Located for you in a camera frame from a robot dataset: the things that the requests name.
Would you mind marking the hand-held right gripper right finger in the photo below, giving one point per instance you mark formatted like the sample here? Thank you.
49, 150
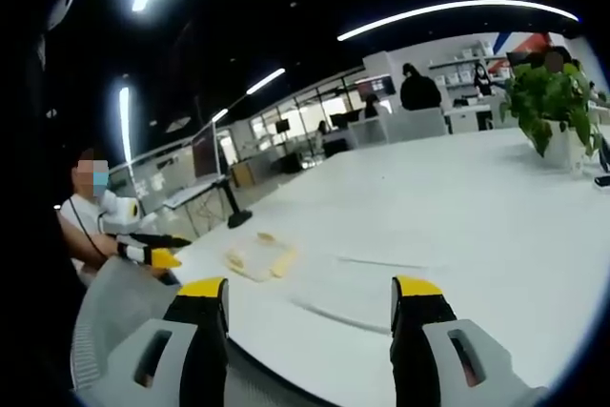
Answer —
419, 354

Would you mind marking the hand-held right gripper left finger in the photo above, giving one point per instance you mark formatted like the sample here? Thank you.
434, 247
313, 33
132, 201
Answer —
200, 359

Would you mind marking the clear yellowish plastic bag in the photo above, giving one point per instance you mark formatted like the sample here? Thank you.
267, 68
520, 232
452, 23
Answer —
259, 259

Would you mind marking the black monitor stand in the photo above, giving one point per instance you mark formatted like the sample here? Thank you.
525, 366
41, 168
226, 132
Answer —
237, 211

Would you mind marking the white side desk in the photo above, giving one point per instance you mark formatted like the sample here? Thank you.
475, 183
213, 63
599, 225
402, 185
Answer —
193, 192

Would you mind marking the brown cabinet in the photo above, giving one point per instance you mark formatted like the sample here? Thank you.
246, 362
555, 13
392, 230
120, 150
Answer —
244, 173

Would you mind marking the computer monitor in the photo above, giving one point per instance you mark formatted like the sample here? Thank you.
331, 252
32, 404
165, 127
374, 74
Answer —
206, 152

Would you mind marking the person's dark clothing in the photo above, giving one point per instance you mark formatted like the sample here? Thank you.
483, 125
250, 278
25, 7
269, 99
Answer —
28, 235

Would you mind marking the white desk partition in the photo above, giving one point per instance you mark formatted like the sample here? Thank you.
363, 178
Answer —
405, 126

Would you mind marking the black phone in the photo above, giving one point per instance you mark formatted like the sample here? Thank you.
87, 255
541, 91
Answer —
603, 181

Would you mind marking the white plant pot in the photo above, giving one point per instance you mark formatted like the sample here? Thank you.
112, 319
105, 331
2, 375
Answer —
564, 145

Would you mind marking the green potted plant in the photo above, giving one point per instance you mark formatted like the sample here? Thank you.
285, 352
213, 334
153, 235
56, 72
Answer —
548, 97

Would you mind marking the wall screen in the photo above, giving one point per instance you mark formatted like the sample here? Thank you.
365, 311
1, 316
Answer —
376, 85

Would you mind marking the white wall shelf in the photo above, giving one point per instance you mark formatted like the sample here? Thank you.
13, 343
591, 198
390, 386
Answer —
469, 64

